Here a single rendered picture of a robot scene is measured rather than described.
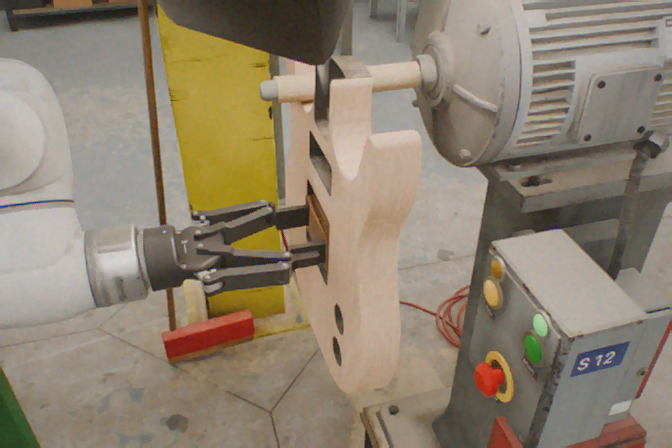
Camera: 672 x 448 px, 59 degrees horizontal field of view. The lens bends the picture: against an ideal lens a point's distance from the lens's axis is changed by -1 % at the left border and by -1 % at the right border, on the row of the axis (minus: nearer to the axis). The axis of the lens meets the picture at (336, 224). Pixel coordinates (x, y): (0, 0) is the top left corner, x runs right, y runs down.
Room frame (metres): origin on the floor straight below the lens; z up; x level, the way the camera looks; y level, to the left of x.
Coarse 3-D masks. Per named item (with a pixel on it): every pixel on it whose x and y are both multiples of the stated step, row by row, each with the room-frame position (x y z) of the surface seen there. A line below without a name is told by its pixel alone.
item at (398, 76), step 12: (312, 72) 0.69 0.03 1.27; (372, 72) 0.70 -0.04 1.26; (384, 72) 0.70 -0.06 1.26; (396, 72) 0.71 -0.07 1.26; (408, 72) 0.71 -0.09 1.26; (276, 84) 0.67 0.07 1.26; (288, 84) 0.67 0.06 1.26; (300, 84) 0.67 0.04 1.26; (312, 84) 0.67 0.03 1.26; (384, 84) 0.70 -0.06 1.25; (396, 84) 0.70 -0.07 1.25; (408, 84) 0.71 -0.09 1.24; (288, 96) 0.66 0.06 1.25; (300, 96) 0.67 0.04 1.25; (312, 96) 0.67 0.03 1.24
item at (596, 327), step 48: (528, 240) 0.55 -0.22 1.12; (528, 288) 0.47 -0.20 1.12; (576, 288) 0.47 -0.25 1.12; (480, 336) 0.52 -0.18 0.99; (576, 336) 0.40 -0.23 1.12; (624, 336) 0.42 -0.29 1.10; (528, 384) 0.43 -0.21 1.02; (576, 384) 0.41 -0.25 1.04; (528, 432) 0.41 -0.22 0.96; (576, 432) 0.41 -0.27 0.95
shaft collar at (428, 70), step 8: (416, 56) 0.73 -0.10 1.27; (424, 56) 0.73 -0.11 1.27; (424, 64) 0.71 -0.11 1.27; (432, 64) 0.72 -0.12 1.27; (424, 72) 0.71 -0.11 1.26; (432, 72) 0.71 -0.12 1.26; (424, 80) 0.70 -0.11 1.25; (432, 80) 0.71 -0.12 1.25; (416, 88) 0.72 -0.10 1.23; (424, 88) 0.71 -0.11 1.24; (432, 88) 0.71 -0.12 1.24
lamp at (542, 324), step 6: (540, 312) 0.43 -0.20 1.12; (534, 318) 0.44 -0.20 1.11; (540, 318) 0.43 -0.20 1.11; (546, 318) 0.42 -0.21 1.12; (534, 324) 0.43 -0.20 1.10; (540, 324) 0.42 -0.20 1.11; (546, 324) 0.42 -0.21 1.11; (540, 330) 0.42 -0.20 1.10; (546, 330) 0.42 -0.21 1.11; (540, 336) 0.42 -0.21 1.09; (546, 336) 0.42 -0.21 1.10
